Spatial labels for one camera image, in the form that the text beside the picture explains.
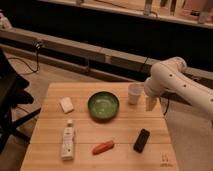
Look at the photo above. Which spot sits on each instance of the wooden table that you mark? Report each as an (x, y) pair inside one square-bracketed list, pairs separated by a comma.
[(43, 153)]

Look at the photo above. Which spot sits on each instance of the black phone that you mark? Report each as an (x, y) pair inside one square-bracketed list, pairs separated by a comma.
[(141, 140)]

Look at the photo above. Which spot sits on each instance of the black office chair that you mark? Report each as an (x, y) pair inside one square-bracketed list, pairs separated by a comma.
[(12, 93)]

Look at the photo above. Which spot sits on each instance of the green ceramic bowl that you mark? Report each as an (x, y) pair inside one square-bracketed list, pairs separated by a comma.
[(103, 106)]

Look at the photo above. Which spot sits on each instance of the white sponge block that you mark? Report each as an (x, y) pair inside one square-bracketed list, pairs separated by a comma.
[(66, 105)]

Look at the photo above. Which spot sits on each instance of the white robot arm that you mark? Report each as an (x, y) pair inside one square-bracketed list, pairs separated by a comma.
[(168, 74)]

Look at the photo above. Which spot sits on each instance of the white ceramic cup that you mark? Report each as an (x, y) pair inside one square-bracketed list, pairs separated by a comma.
[(134, 93)]

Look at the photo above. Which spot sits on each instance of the orange carrot toy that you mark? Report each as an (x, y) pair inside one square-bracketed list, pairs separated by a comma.
[(103, 147)]

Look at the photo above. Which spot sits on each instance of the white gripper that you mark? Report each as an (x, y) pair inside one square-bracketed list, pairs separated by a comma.
[(152, 89)]

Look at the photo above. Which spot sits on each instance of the white plastic bottle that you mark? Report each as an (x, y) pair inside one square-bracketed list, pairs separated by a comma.
[(67, 149)]

